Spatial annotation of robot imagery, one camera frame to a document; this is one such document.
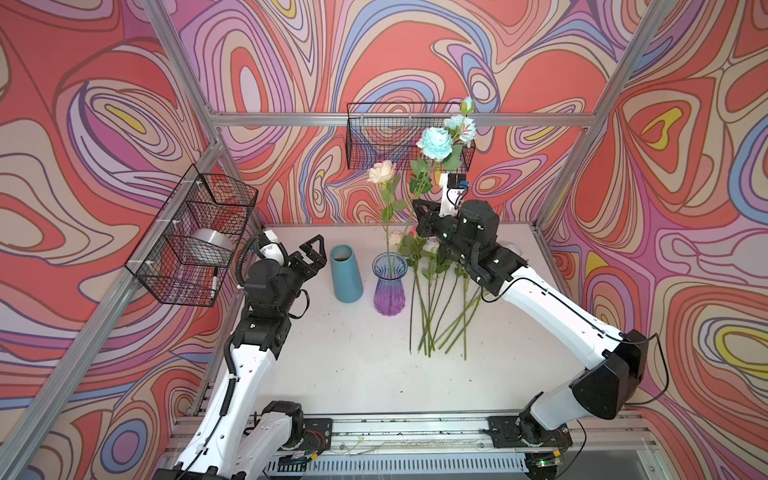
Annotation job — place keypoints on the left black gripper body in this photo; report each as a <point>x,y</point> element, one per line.
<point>294,275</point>

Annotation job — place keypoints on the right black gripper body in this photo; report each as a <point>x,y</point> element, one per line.
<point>445,229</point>

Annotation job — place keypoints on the white blue rose stem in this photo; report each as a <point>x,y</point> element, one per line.
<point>455,337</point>

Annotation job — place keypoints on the purple blue glass vase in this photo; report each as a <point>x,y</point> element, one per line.
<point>389,297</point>

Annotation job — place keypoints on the teal peony flower stem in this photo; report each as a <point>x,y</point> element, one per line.
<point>441,150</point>

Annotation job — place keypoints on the cream pink rose stem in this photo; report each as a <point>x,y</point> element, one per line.
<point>384,177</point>

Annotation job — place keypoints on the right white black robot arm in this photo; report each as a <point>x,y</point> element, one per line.
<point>613,362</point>

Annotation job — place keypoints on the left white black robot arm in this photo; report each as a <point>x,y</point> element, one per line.
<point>222,447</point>

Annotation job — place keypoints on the teal ceramic cylinder vase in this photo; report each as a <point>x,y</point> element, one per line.
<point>346,278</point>

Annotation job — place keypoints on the small white pink rose spray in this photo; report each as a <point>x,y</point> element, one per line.
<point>414,249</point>

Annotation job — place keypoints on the pink rosebud spray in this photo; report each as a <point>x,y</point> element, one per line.
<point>447,298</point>

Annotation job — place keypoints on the silver tape roll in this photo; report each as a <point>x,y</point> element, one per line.
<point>214,238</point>

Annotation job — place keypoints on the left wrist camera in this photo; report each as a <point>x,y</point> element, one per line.
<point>267,237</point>

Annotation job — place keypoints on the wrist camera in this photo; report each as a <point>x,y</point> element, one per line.
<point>457,181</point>
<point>267,237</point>

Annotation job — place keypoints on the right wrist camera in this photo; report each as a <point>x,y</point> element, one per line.
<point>457,181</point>

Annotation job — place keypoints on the black wire basket left wall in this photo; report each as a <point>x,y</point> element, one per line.
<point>169,263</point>

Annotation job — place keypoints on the black wire basket wall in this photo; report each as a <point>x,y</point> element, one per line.
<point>389,130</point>
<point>169,263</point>

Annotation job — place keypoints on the black wire basket back wall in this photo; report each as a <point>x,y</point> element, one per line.
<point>389,130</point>

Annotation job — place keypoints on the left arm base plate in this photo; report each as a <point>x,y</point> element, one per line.
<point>315,438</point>

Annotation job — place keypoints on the aluminium front rail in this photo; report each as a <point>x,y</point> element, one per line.
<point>468,432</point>

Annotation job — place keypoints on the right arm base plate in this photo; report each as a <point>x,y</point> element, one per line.
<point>511,432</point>

